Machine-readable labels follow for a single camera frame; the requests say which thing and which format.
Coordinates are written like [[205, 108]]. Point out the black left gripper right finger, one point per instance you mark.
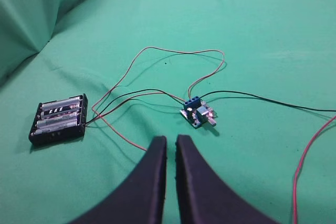
[[202, 196]]

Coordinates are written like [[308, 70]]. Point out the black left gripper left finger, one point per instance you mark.
[[140, 197]]

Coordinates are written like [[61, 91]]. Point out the blue motor controller board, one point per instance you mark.
[[197, 112]]

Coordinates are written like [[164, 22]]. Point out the aa battery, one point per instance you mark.
[[58, 111], [52, 122], [60, 103]]

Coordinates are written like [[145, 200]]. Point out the black battery holder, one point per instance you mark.
[[61, 132]]

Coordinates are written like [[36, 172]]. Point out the top AA battery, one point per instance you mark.
[[60, 103]]

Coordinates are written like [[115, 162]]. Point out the green backdrop cloth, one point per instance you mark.
[[274, 46]]

